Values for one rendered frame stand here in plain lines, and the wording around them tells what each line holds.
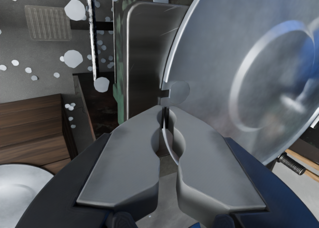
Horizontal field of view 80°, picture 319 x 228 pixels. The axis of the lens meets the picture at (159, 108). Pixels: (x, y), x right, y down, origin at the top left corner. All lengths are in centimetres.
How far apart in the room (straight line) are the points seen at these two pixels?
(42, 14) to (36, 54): 23
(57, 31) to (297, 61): 67
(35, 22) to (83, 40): 23
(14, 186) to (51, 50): 52
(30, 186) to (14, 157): 13
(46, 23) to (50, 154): 42
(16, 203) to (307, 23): 85
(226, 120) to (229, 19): 11
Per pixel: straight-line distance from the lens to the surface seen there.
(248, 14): 20
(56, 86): 98
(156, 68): 16
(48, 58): 94
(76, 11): 27
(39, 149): 70
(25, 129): 77
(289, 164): 42
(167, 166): 44
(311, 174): 151
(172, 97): 17
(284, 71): 26
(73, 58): 27
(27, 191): 81
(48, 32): 76
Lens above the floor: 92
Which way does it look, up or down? 52 degrees down
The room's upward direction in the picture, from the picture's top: 136 degrees clockwise
